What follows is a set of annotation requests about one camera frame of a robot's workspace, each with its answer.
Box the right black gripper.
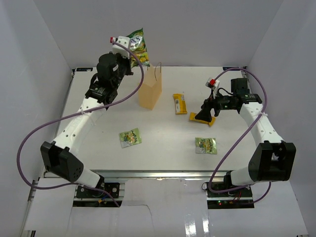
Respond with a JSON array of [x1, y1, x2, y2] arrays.
[[196, 89, 237, 122]]

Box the green yellow snack bag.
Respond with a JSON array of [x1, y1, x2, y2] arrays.
[[127, 28, 150, 67]]

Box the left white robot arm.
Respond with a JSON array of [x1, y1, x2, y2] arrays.
[[40, 52, 132, 197]]

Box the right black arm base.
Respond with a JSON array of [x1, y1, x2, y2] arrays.
[[201, 182, 254, 210]]

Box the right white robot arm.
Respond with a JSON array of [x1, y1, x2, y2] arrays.
[[195, 78, 296, 197]]

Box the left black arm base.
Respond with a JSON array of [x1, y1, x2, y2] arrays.
[[73, 182, 120, 201]]

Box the brown paper bag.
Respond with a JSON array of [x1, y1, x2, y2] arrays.
[[138, 62, 162, 110]]

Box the yellow M&M candy pack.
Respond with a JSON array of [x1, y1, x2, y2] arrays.
[[189, 112, 216, 126]]

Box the yellow wrapped snack bar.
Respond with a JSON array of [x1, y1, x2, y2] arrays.
[[173, 93, 187, 115]]

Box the right green Himalaya sachet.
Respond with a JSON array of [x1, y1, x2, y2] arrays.
[[195, 137, 217, 155]]

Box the green himalaya sachet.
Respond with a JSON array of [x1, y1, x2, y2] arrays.
[[119, 128, 142, 148], [195, 137, 217, 155]]

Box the left blue corner label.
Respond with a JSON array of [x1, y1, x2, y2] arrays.
[[76, 67, 93, 72]]

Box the blue corner label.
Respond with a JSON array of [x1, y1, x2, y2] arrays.
[[76, 67, 93, 72], [222, 67, 240, 71]]

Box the right blue corner label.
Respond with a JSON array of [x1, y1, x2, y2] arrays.
[[222, 67, 240, 71]]

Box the left green Himalaya sachet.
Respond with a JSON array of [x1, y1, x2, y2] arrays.
[[119, 128, 142, 148]]

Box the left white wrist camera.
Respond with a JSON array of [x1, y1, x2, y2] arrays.
[[110, 36, 130, 59]]

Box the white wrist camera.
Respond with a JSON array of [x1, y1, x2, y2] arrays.
[[110, 36, 130, 59], [205, 78, 220, 99]]

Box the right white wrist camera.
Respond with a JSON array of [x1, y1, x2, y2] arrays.
[[205, 78, 220, 99]]

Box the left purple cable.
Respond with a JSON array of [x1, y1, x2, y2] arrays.
[[16, 40, 145, 207]]

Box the aluminium table front rail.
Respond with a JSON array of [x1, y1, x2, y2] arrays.
[[94, 170, 213, 180]]

